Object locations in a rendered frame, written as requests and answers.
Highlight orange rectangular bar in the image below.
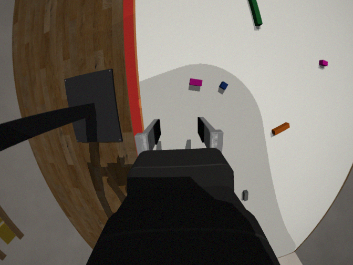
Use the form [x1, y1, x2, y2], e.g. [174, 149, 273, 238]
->
[272, 122, 290, 135]

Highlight small magenta block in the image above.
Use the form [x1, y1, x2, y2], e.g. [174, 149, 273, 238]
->
[319, 60, 328, 66]
[189, 78, 202, 86]

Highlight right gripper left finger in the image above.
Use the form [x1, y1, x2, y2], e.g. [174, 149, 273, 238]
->
[134, 119, 161, 155]

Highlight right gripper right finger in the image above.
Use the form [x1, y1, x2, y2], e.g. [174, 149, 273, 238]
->
[198, 117, 224, 153]

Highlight small blue block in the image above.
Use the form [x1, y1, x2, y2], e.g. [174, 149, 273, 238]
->
[219, 81, 228, 90]

